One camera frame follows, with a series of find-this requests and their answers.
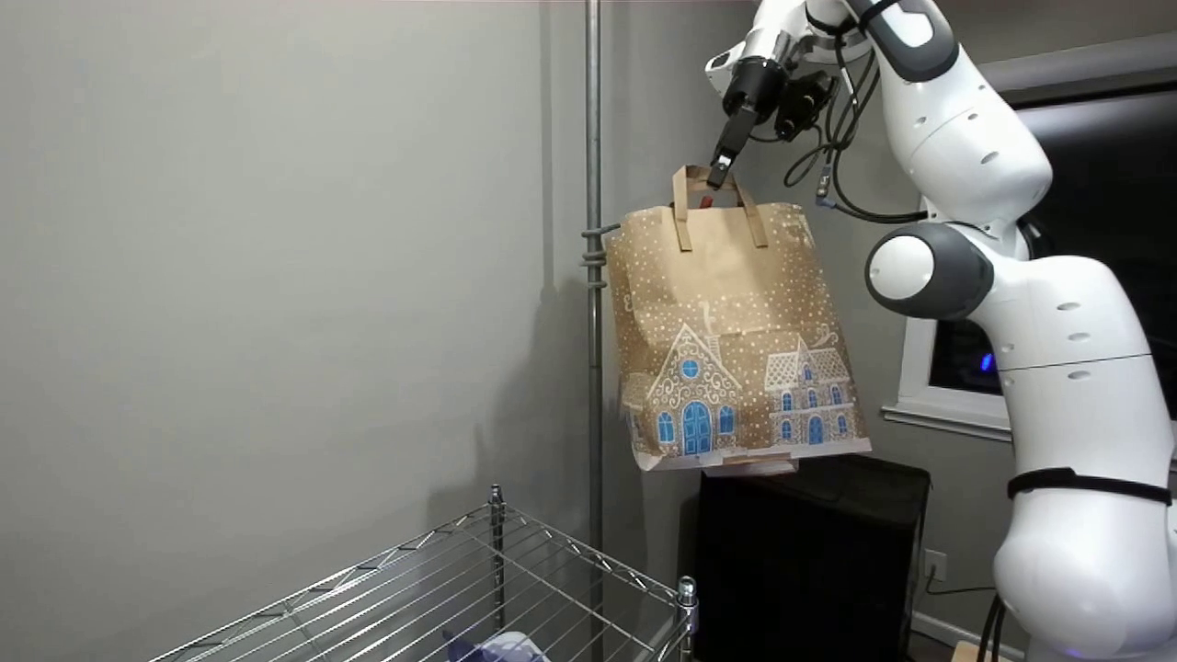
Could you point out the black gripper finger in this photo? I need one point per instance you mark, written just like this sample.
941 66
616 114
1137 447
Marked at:
741 140
728 140

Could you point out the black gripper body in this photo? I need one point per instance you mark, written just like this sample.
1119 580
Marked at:
752 88

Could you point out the brown printed paper bag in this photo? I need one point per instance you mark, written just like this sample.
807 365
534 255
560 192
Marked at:
739 354

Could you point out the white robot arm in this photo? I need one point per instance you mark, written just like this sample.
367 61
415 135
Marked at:
1053 369

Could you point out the grey metal pole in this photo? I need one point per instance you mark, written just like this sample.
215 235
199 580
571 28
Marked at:
594 124

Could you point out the white pole clamp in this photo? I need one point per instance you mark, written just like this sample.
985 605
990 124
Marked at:
597 251

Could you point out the white framed window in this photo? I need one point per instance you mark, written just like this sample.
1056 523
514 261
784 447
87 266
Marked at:
944 414

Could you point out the black speaker box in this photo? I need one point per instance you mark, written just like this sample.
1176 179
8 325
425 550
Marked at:
811 565

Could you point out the purple cloth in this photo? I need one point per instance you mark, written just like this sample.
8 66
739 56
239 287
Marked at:
497 648

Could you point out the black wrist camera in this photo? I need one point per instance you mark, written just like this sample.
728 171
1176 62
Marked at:
803 105

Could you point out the white wall outlet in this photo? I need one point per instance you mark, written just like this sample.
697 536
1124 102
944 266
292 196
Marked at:
936 566

